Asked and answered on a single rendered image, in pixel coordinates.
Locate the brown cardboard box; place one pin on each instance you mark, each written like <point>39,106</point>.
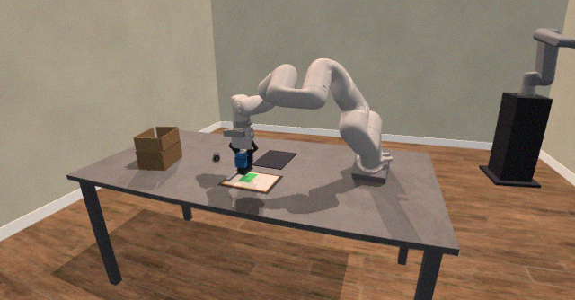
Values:
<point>156,156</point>

